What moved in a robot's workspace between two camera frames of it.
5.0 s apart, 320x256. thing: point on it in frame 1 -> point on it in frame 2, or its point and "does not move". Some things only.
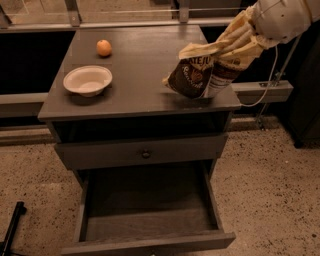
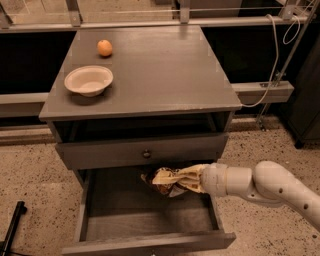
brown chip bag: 197,73 -> 171,189
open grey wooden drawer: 147,208 does not move
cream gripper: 282,20 -> 213,179
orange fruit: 103,48 does not move
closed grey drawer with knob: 141,151 does not move
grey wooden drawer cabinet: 139,124 does not move
